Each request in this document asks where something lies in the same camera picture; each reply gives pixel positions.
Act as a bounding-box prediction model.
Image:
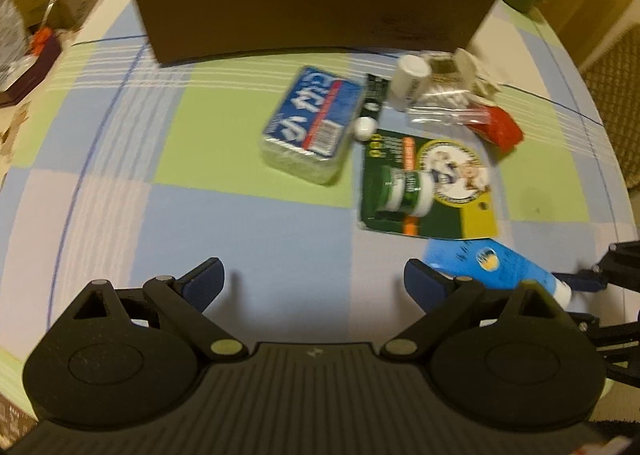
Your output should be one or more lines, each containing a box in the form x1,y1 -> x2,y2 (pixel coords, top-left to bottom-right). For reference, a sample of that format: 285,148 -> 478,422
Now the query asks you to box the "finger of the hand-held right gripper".
564,242 -> 640,293
570,312 -> 640,386

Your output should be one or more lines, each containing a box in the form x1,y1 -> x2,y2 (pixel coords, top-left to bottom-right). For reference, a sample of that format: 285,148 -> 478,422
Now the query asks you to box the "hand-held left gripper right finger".
381,258 -> 598,364

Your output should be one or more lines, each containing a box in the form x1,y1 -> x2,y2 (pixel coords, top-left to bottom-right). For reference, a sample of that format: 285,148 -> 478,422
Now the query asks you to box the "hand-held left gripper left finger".
49,257 -> 249,364

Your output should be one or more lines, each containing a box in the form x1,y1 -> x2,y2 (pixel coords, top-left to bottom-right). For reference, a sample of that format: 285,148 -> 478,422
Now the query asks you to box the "blue cream tube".
424,237 -> 573,308

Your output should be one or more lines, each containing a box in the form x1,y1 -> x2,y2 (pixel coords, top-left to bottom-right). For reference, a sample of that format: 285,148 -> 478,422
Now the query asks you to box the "green blister card with jar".
357,127 -> 501,241

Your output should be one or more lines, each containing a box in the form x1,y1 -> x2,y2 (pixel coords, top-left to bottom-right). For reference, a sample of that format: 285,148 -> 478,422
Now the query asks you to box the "red candy packet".
467,105 -> 524,153

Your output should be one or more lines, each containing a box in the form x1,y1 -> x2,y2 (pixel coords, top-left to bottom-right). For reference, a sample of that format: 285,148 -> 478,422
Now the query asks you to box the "clear bag of floss picks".
405,52 -> 493,128

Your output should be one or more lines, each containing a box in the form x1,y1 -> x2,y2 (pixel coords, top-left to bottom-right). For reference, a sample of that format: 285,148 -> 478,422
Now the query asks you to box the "black shaver box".
361,74 -> 388,118

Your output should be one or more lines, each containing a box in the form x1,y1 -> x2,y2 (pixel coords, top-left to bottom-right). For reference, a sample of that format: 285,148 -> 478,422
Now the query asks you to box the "small white ball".
352,117 -> 379,142

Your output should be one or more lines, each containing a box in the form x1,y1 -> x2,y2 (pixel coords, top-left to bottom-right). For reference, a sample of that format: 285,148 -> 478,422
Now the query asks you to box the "brown wicker chair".
582,30 -> 640,186

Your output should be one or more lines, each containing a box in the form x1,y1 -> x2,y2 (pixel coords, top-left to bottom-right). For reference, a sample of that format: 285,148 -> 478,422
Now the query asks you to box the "blue-labelled sponge pack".
258,65 -> 365,186

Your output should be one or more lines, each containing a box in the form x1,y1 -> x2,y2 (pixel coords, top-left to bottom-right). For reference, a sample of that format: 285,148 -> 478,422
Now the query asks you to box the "white plastic bottle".
390,55 -> 432,110

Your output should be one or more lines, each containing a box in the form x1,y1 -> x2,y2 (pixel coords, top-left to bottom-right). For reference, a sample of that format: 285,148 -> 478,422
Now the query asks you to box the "dark red box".
0,30 -> 63,108

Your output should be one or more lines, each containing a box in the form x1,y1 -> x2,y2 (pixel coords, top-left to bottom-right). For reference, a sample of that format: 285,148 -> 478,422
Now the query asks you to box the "white plastic bag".
0,0 -> 28,86

